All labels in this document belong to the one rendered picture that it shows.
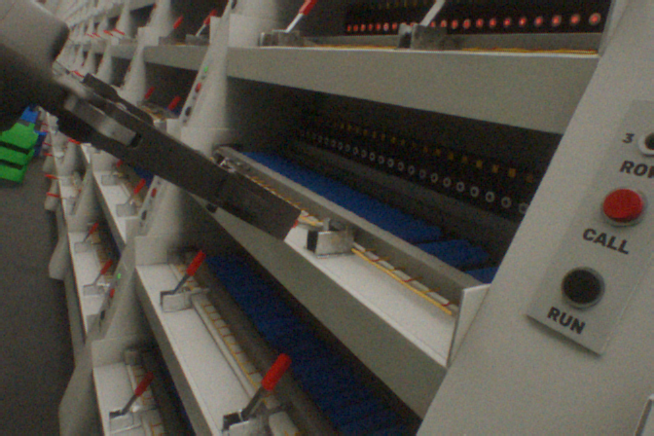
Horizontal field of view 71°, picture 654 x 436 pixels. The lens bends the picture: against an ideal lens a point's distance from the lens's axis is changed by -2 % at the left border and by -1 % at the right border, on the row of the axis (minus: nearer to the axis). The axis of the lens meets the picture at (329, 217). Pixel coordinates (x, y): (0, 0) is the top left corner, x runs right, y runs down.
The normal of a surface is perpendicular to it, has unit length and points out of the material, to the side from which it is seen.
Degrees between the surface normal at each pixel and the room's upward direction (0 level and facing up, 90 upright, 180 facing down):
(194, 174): 92
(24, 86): 95
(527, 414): 90
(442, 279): 111
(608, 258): 90
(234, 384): 21
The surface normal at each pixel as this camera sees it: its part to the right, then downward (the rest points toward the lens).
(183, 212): 0.51, 0.30
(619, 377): -0.75, -0.29
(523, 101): -0.85, 0.06
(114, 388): 0.11, -0.95
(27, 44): 0.69, -0.09
